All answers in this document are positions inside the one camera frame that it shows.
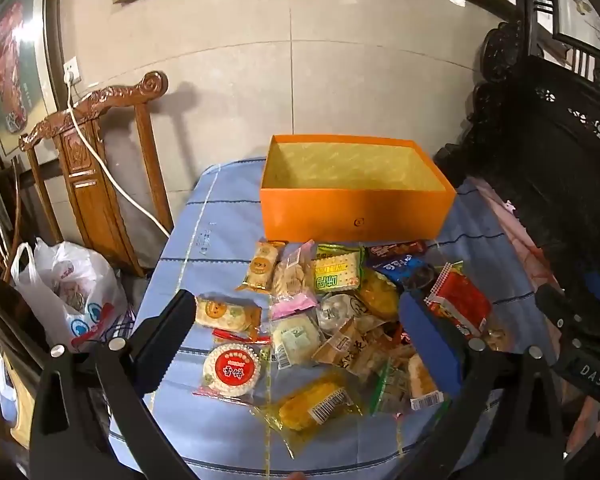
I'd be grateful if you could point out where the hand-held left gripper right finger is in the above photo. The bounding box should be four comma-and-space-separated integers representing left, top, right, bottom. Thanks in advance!
399, 290, 567, 480

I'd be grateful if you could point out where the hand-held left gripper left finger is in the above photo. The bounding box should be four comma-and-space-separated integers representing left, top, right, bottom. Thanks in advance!
29, 289, 203, 480

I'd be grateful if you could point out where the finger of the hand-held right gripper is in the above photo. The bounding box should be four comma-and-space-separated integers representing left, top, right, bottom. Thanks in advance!
535, 284, 589, 362

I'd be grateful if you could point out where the round rice cracker red label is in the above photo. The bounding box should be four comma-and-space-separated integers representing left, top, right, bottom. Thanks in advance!
194, 330, 273, 407

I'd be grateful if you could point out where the clear packet white cake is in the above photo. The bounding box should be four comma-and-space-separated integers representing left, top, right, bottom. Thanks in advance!
270, 310, 324, 369

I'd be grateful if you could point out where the orange cardboard box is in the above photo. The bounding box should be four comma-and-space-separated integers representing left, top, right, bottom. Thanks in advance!
259, 134, 457, 242

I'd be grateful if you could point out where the red snack packet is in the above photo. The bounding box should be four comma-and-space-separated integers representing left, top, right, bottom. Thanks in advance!
424, 262, 494, 339

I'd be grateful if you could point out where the barcode rice cracker packet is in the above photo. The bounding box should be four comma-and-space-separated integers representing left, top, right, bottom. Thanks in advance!
407, 354, 447, 412

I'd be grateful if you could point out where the brown patterned snack packet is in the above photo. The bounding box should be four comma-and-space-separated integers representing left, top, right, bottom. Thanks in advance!
312, 320, 366, 368
350, 325, 417, 378

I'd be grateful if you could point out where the yellow snack packet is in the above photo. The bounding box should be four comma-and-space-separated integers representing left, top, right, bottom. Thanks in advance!
357, 270, 402, 322

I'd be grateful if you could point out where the orange rice cracker packet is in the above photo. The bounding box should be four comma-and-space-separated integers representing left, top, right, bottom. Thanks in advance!
195, 294, 264, 341

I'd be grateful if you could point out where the blue cookie packet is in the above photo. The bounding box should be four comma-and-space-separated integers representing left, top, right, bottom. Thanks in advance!
365, 255, 437, 292

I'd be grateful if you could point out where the dark red bar packet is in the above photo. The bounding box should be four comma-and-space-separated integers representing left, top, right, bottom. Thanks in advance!
367, 240, 429, 261

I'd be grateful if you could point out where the white round cake packet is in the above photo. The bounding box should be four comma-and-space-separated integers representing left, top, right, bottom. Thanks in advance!
316, 292, 362, 334

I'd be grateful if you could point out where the pink printed cloth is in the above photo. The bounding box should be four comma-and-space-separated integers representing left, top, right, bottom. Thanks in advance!
472, 180, 551, 292

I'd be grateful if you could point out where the green cracker packet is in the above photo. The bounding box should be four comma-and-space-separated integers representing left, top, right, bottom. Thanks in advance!
312, 242, 366, 294

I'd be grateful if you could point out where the white plastic bag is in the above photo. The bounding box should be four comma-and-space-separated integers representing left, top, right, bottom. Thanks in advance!
11, 237, 131, 354

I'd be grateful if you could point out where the orange-edged cracker packet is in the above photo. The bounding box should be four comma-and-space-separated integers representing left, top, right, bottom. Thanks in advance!
236, 240, 287, 294

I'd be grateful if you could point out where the blue striped tablecloth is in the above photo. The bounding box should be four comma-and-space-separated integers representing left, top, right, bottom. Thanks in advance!
107, 157, 556, 480

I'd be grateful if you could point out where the pink-edged clear cracker packet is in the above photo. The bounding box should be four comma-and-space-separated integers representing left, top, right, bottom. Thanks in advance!
270, 240, 322, 319

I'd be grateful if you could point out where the yellow cake clear packet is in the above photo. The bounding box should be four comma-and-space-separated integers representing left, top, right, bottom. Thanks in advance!
251, 374, 365, 447

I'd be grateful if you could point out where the dark carved wooden furniture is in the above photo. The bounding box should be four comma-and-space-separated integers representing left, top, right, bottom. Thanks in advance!
432, 0, 600, 361

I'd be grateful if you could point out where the carved wooden chair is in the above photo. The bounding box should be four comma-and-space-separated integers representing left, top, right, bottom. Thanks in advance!
19, 71, 176, 279

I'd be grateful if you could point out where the dark wooden chair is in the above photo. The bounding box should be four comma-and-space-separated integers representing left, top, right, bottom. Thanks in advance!
0, 157, 36, 281

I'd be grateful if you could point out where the white power cable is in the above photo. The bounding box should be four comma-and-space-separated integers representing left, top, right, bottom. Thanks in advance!
66, 74, 172, 239

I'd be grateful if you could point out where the white wall outlet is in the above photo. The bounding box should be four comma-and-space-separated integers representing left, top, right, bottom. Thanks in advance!
62, 57, 84, 86

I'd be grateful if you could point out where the framed red wall poster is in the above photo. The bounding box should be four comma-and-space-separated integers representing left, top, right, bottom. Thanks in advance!
0, 0, 64, 159

